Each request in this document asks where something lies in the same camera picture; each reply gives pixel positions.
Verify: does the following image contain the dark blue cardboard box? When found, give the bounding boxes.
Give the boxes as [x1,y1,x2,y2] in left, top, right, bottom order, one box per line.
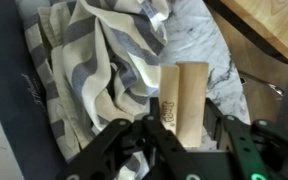
[0,0,68,180]

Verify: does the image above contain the striped cream grey towel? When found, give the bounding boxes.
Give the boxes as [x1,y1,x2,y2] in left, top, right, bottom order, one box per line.
[15,0,172,180]

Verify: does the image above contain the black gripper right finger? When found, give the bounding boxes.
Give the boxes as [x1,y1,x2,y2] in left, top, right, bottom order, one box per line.
[202,98,288,180]

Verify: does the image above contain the chrome chair base leg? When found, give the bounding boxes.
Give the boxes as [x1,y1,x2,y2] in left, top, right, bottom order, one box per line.
[266,82,286,98]

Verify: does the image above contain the tan wooden block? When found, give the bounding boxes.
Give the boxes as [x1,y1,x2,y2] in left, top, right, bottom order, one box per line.
[158,61,210,148]

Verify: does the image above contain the light wooden desk top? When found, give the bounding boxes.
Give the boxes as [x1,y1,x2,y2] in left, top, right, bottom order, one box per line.
[220,0,288,73]

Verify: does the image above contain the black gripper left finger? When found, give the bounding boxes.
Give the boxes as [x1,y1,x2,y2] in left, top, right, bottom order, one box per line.
[62,96,202,180]

